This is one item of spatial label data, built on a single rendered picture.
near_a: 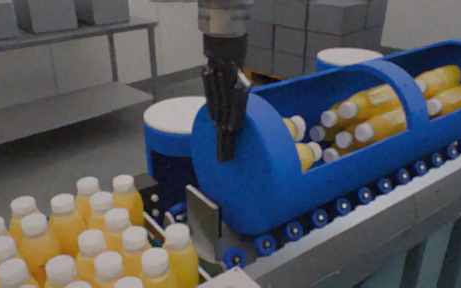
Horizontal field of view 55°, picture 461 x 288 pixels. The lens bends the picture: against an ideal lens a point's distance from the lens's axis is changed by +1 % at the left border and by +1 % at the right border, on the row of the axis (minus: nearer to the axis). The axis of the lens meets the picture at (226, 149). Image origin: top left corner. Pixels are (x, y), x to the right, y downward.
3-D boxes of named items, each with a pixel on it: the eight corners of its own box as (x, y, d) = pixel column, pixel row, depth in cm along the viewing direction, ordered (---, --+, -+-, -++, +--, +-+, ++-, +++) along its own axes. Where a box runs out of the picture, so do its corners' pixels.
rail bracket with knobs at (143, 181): (166, 224, 103) (164, 186, 99) (138, 235, 99) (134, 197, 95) (147, 205, 110) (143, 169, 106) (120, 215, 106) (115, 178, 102)
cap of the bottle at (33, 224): (23, 224, 76) (21, 215, 75) (47, 219, 77) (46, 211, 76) (22, 237, 73) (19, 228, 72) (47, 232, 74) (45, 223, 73)
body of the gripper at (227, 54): (192, 30, 74) (193, 84, 78) (221, 39, 68) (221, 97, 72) (228, 25, 78) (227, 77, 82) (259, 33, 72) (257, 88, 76)
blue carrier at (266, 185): (495, 145, 130) (526, 48, 117) (271, 264, 83) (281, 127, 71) (408, 115, 151) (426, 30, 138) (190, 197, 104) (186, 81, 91)
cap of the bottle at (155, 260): (142, 257, 68) (141, 248, 67) (168, 255, 68) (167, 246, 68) (141, 275, 65) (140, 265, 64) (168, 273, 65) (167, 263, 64)
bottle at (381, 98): (390, 113, 115) (348, 128, 106) (376, 92, 117) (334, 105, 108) (408, 98, 110) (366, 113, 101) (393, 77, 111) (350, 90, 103)
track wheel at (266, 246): (274, 231, 87) (269, 232, 89) (255, 234, 85) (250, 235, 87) (279, 254, 86) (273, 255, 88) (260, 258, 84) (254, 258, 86)
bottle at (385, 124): (391, 115, 115) (349, 130, 106) (406, 97, 110) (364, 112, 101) (408, 134, 113) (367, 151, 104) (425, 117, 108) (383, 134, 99)
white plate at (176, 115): (135, 103, 137) (135, 106, 137) (156, 137, 114) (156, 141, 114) (218, 92, 146) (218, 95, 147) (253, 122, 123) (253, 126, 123)
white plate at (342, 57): (389, 52, 195) (388, 54, 195) (326, 45, 206) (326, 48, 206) (379, 67, 173) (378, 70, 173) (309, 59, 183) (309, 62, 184)
